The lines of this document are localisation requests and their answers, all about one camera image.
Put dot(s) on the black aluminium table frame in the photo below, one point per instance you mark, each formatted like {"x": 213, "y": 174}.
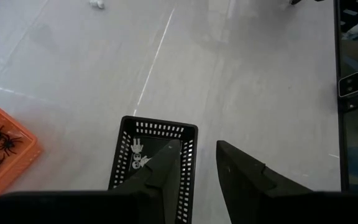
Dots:
{"x": 343, "y": 140}

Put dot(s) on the small grey camera box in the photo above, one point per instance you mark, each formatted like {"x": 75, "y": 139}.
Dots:
{"x": 349, "y": 84}

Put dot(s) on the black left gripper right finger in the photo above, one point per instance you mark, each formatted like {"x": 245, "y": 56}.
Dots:
{"x": 244, "y": 193}

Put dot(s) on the black plastic basket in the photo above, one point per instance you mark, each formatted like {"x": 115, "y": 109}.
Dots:
{"x": 157, "y": 119}

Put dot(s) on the white toy skeleton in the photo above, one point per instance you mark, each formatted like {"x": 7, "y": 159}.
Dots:
{"x": 140, "y": 162}
{"x": 97, "y": 3}
{"x": 137, "y": 145}

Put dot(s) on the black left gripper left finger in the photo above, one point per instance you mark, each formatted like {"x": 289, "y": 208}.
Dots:
{"x": 154, "y": 193}

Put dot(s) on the orange plastic basket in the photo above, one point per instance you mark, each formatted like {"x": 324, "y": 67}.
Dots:
{"x": 30, "y": 152}

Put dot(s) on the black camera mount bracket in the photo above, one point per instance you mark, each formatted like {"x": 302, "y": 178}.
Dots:
{"x": 353, "y": 102}

